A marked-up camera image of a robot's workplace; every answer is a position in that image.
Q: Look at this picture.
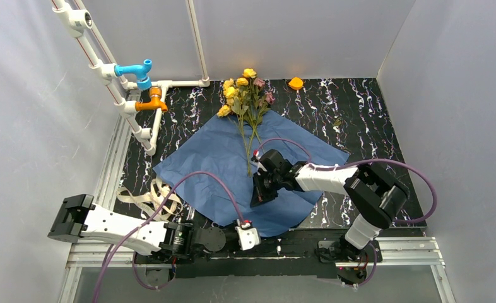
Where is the blue wrapping paper sheet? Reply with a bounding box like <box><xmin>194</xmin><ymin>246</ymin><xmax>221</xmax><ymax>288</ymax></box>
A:
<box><xmin>153</xmin><ymin>111</ymin><xmax>349</xmax><ymax>237</ymax></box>

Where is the brown pink fake flower bunch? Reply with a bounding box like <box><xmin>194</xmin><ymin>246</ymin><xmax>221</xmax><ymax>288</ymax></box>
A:
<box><xmin>245</xmin><ymin>78</ymin><xmax>275</xmax><ymax>145</ymax></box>

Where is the yellow fake flower bunch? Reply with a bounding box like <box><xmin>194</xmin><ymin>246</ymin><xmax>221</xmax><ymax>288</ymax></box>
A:
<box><xmin>216</xmin><ymin>68</ymin><xmax>257</xmax><ymax>175</ymax></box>

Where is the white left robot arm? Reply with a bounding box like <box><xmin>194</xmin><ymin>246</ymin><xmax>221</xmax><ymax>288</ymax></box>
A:
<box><xmin>48</xmin><ymin>194</ymin><xmax>231</xmax><ymax>259</ymax></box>

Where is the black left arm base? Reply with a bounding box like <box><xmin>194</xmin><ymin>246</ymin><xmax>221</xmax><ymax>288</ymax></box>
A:
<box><xmin>131</xmin><ymin>252</ymin><xmax>177</xmax><ymax>292</ymax></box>

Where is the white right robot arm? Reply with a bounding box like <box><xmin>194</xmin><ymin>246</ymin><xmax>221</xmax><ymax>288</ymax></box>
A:
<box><xmin>251</xmin><ymin>149</ymin><xmax>409</xmax><ymax>254</ymax></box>

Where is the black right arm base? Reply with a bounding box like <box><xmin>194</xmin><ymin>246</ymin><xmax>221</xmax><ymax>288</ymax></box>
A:
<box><xmin>314</xmin><ymin>235</ymin><xmax>383</xmax><ymax>288</ymax></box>

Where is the cream printed ribbon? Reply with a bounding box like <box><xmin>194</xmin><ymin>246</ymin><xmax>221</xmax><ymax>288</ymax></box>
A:
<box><xmin>116</xmin><ymin>178</ymin><xmax>182</xmax><ymax>221</ymax></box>

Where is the orange plastic piece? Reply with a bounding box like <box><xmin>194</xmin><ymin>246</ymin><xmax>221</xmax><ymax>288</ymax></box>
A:
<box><xmin>288</xmin><ymin>77</ymin><xmax>304</xmax><ymax>90</ymax></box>

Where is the orange plastic tap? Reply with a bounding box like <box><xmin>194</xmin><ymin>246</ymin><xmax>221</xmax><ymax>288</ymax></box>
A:
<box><xmin>134</xmin><ymin>86</ymin><xmax>168</xmax><ymax>112</ymax></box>

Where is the blue plastic tap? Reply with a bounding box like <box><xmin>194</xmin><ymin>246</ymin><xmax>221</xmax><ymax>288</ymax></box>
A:
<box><xmin>114</xmin><ymin>59</ymin><xmax>153</xmax><ymax>90</ymax></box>

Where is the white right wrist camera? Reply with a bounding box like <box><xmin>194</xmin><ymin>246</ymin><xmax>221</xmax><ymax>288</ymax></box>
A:
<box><xmin>251</xmin><ymin>150</ymin><xmax>266</xmax><ymax>172</ymax></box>

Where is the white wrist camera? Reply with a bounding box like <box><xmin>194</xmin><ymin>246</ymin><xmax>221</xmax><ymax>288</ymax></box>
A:
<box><xmin>235</xmin><ymin>220</ymin><xmax>261</xmax><ymax>251</ymax></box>
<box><xmin>251</xmin><ymin>150</ymin><xmax>266</xmax><ymax>172</ymax></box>

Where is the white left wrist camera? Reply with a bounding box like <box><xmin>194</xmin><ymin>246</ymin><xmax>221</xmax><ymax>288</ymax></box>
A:
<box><xmin>235</xmin><ymin>220</ymin><xmax>261</xmax><ymax>251</ymax></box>

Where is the aluminium extrusion frame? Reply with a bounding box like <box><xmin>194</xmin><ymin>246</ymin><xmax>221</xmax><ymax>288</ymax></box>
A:
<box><xmin>57</xmin><ymin>90</ymin><xmax>456</xmax><ymax>303</ymax></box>

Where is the white pvc pipe frame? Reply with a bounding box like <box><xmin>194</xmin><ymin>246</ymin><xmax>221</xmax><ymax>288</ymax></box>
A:
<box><xmin>51</xmin><ymin>1</ymin><xmax>211</xmax><ymax>156</ymax></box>

